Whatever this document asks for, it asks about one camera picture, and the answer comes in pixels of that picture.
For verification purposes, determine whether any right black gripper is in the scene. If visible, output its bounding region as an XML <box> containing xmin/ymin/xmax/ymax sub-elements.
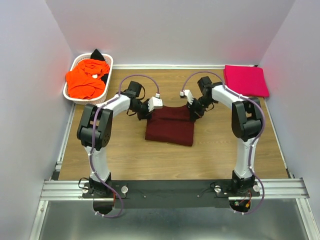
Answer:
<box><xmin>185</xmin><ymin>96</ymin><xmax>215</xmax><ymax>122</ymax></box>

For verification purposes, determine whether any maroon t shirt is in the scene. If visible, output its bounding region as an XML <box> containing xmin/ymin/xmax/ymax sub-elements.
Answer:
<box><xmin>145</xmin><ymin>105</ymin><xmax>195</xmax><ymax>147</ymax></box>

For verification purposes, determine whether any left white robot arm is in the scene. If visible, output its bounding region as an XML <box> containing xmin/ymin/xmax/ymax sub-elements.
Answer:
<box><xmin>76</xmin><ymin>81</ymin><xmax>163</xmax><ymax>198</ymax></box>

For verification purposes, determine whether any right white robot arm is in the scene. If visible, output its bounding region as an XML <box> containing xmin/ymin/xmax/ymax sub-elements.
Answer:
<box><xmin>179</xmin><ymin>76</ymin><xmax>265</xmax><ymax>196</ymax></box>

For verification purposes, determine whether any folded pink t shirt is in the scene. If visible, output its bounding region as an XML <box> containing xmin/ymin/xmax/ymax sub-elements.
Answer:
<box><xmin>223</xmin><ymin>65</ymin><xmax>270</xmax><ymax>98</ymax></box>

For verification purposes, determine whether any orange t shirt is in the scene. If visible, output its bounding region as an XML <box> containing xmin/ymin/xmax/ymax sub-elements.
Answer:
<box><xmin>65</xmin><ymin>58</ymin><xmax>110</xmax><ymax>100</ymax></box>

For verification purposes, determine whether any black t shirt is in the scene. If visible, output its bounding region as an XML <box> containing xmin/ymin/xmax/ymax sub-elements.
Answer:
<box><xmin>90</xmin><ymin>49</ymin><xmax>110</xmax><ymax>84</ymax></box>

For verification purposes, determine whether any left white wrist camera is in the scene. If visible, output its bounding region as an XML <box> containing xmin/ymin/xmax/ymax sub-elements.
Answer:
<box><xmin>147</xmin><ymin>96</ymin><xmax>163</xmax><ymax>112</ymax></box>

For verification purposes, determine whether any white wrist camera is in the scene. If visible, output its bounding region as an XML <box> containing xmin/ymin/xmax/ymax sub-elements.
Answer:
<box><xmin>147</xmin><ymin>96</ymin><xmax>163</xmax><ymax>112</ymax></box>
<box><xmin>183</xmin><ymin>89</ymin><xmax>194</xmax><ymax>105</ymax></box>

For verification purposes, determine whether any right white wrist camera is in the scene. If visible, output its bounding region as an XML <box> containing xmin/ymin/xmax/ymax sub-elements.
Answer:
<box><xmin>183</xmin><ymin>89</ymin><xmax>194</xmax><ymax>105</ymax></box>

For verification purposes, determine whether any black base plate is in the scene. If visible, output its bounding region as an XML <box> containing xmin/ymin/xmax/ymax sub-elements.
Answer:
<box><xmin>78</xmin><ymin>178</ymin><xmax>260</xmax><ymax>212</ymax></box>

